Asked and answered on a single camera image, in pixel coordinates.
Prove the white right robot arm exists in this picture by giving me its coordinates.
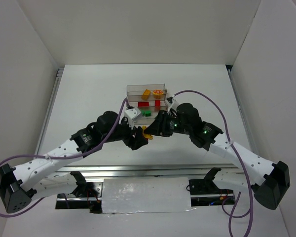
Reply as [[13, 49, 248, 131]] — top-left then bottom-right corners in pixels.
[[144, 103, 290, 210]]

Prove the red long lego brick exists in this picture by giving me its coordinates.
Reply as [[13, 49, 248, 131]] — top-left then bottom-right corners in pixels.
[[138, 101, 149, 107]]

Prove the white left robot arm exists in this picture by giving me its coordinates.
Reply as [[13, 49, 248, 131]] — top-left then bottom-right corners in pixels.
[[0, 108, 148, 214]]

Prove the clear near container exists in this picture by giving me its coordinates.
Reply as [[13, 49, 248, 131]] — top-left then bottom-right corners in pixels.
[[136, 106, 167, 125]]

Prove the white taped cover panel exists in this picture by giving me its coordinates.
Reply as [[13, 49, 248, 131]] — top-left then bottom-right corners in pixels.
[[102, 177, 192, 214]]

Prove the clear far container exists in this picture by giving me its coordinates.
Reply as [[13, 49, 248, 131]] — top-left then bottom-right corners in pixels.
[[126, 84, 166, 96]]

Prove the green square lego brick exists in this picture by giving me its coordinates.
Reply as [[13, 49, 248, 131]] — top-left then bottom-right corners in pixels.
[[142, 110, 151, 117]]

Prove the clear middle container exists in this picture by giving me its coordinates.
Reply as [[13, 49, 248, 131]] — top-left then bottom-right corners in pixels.
[[127, 95, 167, 107]]

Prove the yellow long lego brick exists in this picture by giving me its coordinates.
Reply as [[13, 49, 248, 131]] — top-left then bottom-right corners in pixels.
[[141, 89, 151, 101]]

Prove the yellow arch lego brick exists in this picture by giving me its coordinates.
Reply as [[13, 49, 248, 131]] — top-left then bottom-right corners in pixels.
[[142, 125, 153, 140]]

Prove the red small lego brick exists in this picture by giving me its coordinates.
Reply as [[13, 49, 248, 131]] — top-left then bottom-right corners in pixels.
[[154, 100, 160, 111]]

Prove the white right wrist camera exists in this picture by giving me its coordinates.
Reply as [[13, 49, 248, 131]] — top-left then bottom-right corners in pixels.
[[165, 96, 180, 113]]

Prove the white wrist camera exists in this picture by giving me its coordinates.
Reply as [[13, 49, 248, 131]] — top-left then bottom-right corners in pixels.
[[124, 107, 143, 129], [165, 96, 180, 113]]

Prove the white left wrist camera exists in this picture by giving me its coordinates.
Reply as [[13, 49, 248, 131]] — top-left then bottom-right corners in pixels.
[[124, 107, 143, 129]]

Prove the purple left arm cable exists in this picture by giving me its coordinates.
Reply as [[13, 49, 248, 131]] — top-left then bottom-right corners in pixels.
[[0, 98, 134, 218]]

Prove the clear container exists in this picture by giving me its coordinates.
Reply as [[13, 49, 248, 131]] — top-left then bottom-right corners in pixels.
[[126, 84, 166, 96], [136, 106, 167, 125], [127, 95, 167, 107]]

